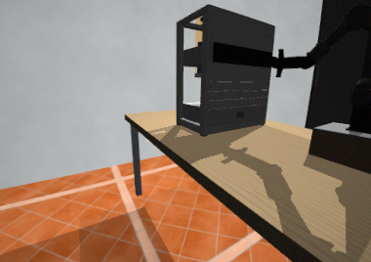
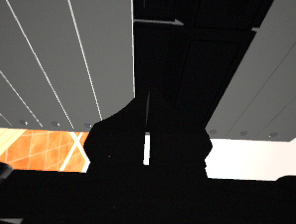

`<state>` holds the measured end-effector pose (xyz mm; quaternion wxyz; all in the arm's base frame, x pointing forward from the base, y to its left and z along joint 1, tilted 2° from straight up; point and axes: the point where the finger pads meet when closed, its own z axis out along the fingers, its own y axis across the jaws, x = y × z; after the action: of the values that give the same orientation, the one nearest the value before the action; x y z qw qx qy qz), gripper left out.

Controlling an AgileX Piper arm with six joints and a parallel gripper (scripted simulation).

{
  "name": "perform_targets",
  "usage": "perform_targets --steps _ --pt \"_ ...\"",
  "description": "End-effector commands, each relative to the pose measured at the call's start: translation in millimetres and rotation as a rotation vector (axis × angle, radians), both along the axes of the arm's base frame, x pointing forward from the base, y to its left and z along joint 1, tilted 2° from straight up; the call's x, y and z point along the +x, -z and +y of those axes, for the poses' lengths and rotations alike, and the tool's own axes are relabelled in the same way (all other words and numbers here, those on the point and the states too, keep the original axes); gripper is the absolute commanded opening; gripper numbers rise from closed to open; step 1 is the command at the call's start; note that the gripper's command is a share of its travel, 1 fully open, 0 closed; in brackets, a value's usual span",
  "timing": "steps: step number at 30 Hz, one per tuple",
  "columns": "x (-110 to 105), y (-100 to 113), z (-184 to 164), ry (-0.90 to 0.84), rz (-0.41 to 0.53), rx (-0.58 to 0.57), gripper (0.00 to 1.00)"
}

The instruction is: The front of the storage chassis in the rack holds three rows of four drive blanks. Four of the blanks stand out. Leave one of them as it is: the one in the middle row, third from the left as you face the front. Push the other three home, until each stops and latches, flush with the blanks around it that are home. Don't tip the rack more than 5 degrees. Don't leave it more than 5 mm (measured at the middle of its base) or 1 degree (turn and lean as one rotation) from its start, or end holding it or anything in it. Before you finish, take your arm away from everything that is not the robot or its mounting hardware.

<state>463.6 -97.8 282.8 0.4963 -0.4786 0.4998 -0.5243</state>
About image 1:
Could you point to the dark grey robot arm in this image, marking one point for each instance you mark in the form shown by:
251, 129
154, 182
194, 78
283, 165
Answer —
357, 18

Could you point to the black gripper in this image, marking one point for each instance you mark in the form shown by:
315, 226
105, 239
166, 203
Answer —
280, 62

